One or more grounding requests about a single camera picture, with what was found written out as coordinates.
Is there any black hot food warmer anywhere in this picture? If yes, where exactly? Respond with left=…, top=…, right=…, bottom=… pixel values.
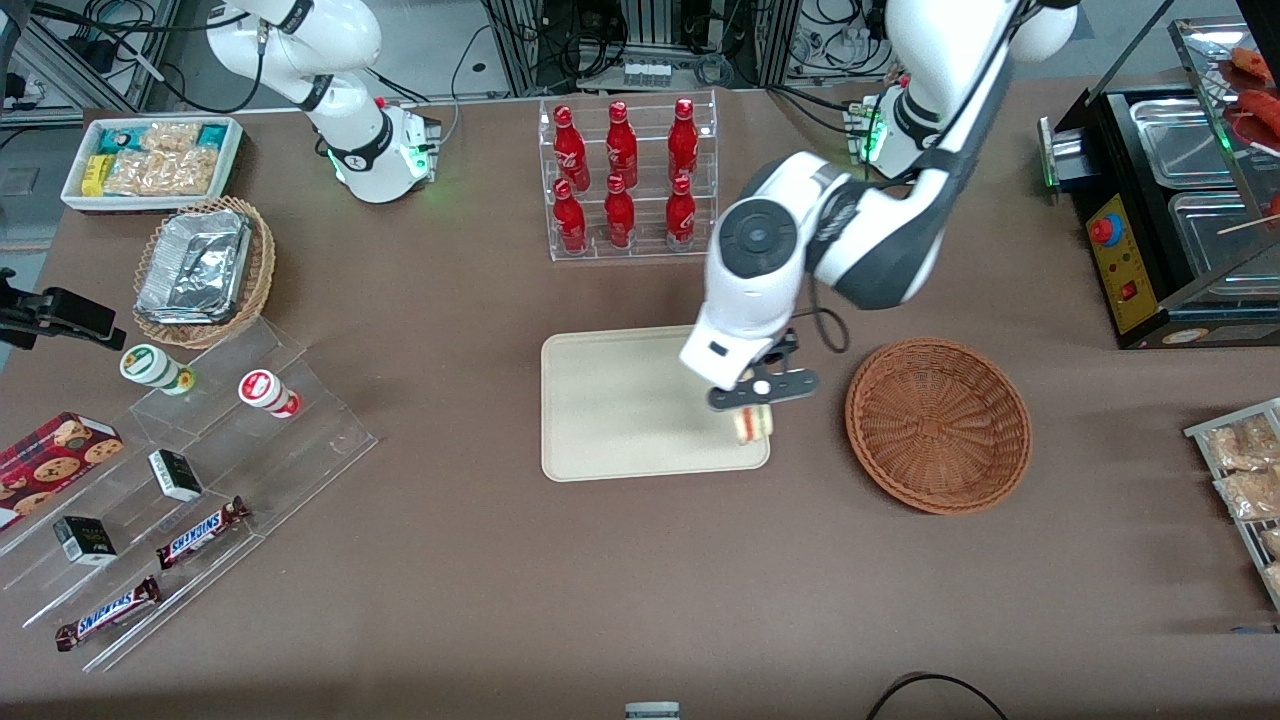
left=1038, top=15, right=1280, bottom=351

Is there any aluminium profile frame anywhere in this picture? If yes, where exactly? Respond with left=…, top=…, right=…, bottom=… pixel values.
left=0, top=0, right=181, bottom=113

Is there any triangular sandwich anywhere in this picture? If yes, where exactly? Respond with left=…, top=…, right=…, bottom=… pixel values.
left=733, top=403, right=777, bottom=445

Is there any red lid yogurt cup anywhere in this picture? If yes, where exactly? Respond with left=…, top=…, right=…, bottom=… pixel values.
left=237, top=369, right=302, bottom=419

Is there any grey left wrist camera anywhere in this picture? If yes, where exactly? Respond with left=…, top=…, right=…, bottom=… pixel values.
left=707, top=368, right=823, bottom=413

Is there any small black carton box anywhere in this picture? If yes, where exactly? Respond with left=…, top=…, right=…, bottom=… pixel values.
left=52, top=515, right=119, bottom=568
left=147, top=449, right=205, bottom=503

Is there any light tan wicker basket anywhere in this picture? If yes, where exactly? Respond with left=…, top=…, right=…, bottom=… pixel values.
left=132, top=195, right=278, bottom=351

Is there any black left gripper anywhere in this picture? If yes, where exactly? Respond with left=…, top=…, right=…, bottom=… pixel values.
left=727, top=328, right=801, bottom=439

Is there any brown round wicker basket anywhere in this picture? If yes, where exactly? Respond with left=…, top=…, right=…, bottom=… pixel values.
left=844, top=337, right=1033, bottom=516

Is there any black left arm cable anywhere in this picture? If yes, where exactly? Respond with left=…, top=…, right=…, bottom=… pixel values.
left=808, top=0, right=1026, bottom=356

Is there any clear acrylic bottle rack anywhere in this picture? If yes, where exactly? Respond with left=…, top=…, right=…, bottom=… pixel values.
left=538, top=88, right=719, bottom=263

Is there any beige plastic tray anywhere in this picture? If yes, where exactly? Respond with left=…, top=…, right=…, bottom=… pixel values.
left=540, top=321, right=772, bottom=484

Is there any green lid yogurt cup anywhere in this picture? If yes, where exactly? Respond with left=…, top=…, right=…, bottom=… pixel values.
left=119, top=343, right=197, bottom=397

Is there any red cola bottle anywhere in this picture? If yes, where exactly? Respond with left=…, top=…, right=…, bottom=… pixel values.
left=552, top=178, right=589, bottom=254
left=552, top=104, right=591, bottom=193
left=664, top=175, right=698, bottom=251
left=604, top=100, right=641, bottom=191
left=603, top=173, right=637, bottom=249
left=667, top=97, right=701, bottom=184

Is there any Snickers chocolate bar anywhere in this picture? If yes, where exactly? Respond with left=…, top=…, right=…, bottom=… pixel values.
left=155, top=495, right=251, bottom=571
left=54, top=575, right=163, bottom=653

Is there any aluminium profile frame rack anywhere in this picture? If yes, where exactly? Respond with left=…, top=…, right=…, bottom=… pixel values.
left=485, top=0, right=801, bottom=96

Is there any clear acrylic stepped riser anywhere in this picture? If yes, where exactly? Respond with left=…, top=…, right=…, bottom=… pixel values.
left=128, top=316, right=379, bottom=557
left=0, top=400, right=269, bottom=673

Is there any white rectangular plastic bin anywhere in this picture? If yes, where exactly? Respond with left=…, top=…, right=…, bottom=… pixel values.
left=60, top=115, right=246, bottom=215

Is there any grey wire rack tray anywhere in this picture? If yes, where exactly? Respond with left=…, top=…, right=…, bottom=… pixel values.
left=1184, top=397, right=1280, bottom=613

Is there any aluminium foil container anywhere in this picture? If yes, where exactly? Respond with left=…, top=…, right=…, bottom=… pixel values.
left=135, top=208, right=253, bottom=326

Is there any red tartan cookie box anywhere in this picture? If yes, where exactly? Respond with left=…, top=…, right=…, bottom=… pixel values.
left=0, top=411, right=126, bottom=533

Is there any steel warmer pan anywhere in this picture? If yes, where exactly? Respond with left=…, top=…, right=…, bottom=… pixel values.
left=1168, top=190, right=1280, bottom=301
left=1128, top=97, right=1241, bottom=189

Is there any black looped cable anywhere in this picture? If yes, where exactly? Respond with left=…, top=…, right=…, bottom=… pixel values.
left=866, top=672, right=1009, bottom=720

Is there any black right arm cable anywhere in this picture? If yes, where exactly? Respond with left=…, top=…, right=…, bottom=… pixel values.
left=30, top=0, right=271, bottom=114

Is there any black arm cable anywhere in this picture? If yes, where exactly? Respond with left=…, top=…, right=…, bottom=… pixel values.
left=808, top=0, right=1026, bottom=356
left=30, top=0, right=271, bottom=114

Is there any black diagonal rod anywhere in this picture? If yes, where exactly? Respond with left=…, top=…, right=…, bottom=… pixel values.
left=1088, top=0, right=1179, bottom=101

